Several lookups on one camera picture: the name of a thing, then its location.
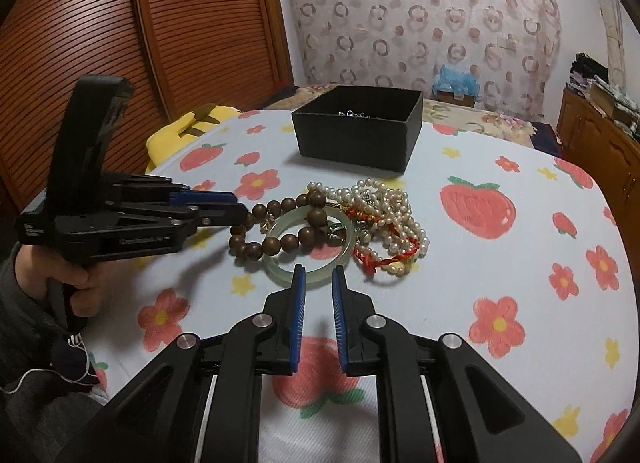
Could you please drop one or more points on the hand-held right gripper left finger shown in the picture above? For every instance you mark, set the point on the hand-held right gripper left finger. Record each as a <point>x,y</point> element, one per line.
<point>298,315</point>

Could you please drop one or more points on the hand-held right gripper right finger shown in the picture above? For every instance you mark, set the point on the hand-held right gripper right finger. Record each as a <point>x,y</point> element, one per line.
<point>340,315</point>

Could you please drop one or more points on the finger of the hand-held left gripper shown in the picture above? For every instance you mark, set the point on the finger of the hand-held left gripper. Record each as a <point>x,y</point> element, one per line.
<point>200,198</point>
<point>222,217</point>

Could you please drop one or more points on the pale green jade bangle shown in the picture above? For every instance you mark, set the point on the pale green jade bangle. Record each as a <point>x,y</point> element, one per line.
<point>280,275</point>

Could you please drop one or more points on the black cardboard box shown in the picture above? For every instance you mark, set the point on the black cardboard box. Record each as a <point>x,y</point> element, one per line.
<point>350,143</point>

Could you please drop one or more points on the person's left forearm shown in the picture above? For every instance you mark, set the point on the person's left forearm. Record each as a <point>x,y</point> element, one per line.
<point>30,353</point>

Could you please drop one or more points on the person's left hand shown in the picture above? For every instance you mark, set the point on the person's left hand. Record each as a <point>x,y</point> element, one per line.
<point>30,268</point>

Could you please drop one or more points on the yellow plush pillow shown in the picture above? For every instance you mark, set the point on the yellow plush pillow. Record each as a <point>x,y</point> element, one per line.
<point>170,135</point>

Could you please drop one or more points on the strawberry print blanket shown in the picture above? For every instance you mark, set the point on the strawberry print blanket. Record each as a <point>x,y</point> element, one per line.
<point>450,268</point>

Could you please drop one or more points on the wooden louvered wardrobe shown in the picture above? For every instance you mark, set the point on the wooden louvered wardrobe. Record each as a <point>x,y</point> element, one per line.
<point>150,43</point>

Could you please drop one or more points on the floral bed sheet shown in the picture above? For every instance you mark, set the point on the floral bed sheet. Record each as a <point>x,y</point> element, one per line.
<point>480,118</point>

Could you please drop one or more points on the small brown cardboard box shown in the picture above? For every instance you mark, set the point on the small brown cardboard box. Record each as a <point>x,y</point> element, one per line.
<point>452,98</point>

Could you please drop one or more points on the dark blue bed cover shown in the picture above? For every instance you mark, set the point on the dark blue bed cover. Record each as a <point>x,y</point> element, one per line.
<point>545,135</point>

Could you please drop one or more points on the wooden sideboard cabinet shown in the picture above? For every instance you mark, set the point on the wooden sideboard cabinet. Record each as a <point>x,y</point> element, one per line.
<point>610,153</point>

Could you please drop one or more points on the pile of dark clothes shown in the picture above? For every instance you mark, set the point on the pile of dark clothes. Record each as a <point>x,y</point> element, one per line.
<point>585,70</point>

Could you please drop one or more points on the cardboard box with patterned cloth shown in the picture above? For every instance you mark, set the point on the cardboard box with patterned cloth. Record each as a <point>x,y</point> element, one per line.
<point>617,98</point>

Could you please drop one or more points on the beige wrapped pipe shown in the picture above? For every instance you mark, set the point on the beige wrapped pipe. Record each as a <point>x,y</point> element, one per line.
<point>614,33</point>

